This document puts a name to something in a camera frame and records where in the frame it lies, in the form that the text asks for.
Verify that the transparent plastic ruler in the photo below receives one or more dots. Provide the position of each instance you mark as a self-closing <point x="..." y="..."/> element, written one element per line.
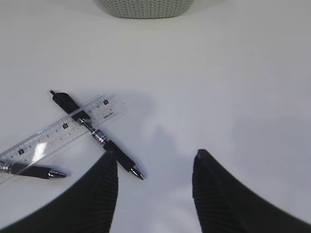
<point x="46" y="142"/>

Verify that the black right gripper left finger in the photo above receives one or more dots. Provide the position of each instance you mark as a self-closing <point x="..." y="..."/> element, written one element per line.
<point x="86" y="207"/>

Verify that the black pen under ruler top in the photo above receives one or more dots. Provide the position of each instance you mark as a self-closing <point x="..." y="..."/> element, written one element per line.
<point x="66" y="103"/>

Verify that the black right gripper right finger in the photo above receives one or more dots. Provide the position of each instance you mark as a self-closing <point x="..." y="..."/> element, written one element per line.
<point x="225" y="205"/>

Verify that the green woven plastic basket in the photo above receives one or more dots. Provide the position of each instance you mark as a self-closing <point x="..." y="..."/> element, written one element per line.
<point x="145" y="9"/>

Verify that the black pen under ruler bottom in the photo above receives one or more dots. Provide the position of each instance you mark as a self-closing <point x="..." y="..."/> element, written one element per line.
<point x="21" y="169"/>

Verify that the black pen under ruler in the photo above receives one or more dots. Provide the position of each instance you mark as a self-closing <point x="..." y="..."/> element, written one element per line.
<point x="21" y="169"/>
<point x="66" y="103"/>

